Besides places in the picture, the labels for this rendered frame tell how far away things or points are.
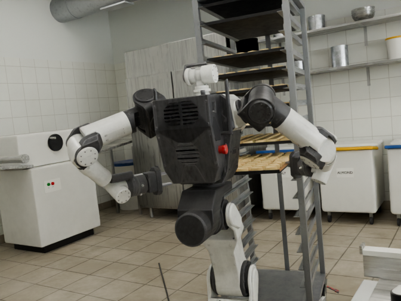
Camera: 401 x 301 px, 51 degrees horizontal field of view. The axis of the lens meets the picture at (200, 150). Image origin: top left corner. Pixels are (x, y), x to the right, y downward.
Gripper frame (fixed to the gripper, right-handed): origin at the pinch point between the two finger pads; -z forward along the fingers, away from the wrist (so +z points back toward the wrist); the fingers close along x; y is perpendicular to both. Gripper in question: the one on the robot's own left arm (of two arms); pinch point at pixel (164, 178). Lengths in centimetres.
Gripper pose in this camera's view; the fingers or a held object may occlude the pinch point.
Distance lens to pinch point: 184.6
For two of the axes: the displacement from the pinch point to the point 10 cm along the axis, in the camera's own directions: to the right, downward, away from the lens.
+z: -7.9, 1.3, -6.0
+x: -1.0, -9.9, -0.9
